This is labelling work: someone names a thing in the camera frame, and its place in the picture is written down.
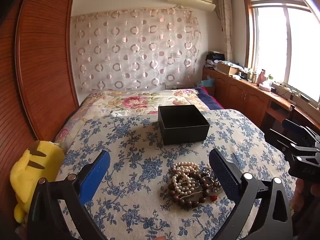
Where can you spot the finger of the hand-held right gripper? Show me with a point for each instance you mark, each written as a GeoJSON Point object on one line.
{"type": "Point", "coordinates": [293, 125]}
{"type": "Point", "coordinates": [280, 140]}

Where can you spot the cardboard box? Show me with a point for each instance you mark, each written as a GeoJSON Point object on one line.
{"type": "Point", "coordinates": [225, 68]}

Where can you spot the blue and red blanket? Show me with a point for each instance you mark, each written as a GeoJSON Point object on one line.
{"type": "Point", "coordinates": [211, 98]}

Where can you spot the yellow plush toy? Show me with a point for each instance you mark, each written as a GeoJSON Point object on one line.
{"type": "Point", "coordinates": [37, 170]}

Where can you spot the small bottles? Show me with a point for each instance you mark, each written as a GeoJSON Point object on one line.
{"type": "Point", "coordinates": [251, 76]}

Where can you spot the pink floral quilt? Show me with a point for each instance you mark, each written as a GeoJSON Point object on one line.
{"type": "Point", "coordinates": [120, 102]}

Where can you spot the pink figurine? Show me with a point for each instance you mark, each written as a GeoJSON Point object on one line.
{"type": "Point", "coordinates": [262, 77]}

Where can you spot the window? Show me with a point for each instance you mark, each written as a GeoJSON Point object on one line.
{"type": "Point", "coordinates": [275, 42]}

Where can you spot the tissue pack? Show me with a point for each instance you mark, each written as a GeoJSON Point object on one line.
{"type": "Point", "coordinates": [265, 86]}

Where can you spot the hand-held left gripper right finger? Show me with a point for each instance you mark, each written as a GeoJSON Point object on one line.
{"type": "Point", "coordinates": [223, 173]}

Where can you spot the blue floral bedspread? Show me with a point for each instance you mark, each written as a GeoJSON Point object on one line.
{"type": "Point", "coordinates": [130, 180]}

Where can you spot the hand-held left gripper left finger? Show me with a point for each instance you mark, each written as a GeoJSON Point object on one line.
{"type": "Point", "coordinates": [96, 173]}

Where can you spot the black jewelry box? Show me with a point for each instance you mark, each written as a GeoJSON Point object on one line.
{"type": "Point", "coordinates": [183, 132]}

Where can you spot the pile of clutter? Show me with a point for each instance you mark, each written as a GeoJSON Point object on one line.
{"type": "Point", "coordinates": [213, 58]}

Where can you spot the circle patterned wall fabric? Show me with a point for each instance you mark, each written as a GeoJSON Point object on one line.
{"type": "Point", "coordinates": [125, 55]}

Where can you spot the wooden cabinet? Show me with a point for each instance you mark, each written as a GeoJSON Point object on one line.
{"type": "Point", "coordinates": [240, 95]}

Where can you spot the teal bag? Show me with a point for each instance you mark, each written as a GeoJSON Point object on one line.
{"type": "Point", "coordinates": [206, 82]}

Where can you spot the pale window curtain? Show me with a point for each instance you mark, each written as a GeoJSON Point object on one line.
{"type": "Point", "coordinates": [226, 30]}

